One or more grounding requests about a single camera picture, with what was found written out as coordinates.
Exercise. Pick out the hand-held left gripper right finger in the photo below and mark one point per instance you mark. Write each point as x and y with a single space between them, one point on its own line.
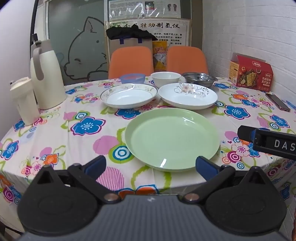
204 165

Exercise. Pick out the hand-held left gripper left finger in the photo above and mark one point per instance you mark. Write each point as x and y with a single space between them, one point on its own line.
96 165

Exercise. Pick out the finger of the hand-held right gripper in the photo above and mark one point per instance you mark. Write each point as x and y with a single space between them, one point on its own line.
245 134

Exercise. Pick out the light green plate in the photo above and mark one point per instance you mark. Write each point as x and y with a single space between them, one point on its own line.
171 136

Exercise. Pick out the flower print white plate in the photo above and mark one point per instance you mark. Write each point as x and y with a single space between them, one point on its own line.
187 98

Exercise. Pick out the stainless steel bowl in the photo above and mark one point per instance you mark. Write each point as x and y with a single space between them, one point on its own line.
198 80

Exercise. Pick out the gold rimmed white plate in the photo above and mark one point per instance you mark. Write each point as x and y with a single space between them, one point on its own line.
127 98

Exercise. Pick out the translucent blue bowl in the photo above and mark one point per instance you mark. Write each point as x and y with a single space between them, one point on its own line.
133 78

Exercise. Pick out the white bowl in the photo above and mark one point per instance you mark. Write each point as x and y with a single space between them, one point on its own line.
165 80

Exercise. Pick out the floral tablecloth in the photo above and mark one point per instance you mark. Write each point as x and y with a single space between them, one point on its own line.
69 143

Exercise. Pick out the smartphone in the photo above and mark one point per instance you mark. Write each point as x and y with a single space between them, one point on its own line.
277 102

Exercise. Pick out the red cracker box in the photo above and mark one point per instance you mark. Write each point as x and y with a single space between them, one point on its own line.
253 74

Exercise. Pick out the cream thermos jug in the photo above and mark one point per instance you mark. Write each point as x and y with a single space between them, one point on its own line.
48 88

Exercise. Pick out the orange chair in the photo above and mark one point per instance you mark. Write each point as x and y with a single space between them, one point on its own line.
186 60
131 62

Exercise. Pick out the yellow packet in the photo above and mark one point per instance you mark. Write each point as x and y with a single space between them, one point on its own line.
160 58

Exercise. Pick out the cardboard box with black cloth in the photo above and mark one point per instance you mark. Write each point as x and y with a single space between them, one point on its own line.
130 42

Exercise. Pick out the glass door with cat drawing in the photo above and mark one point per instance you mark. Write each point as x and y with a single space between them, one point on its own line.
76 30

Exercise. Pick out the black cloth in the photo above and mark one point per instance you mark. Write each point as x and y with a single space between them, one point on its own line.
131 32

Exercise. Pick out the framed text wall poster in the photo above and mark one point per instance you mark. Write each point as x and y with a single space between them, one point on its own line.
177 30

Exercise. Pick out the plastic covered wall poster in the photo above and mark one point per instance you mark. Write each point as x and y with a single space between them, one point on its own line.
143 9

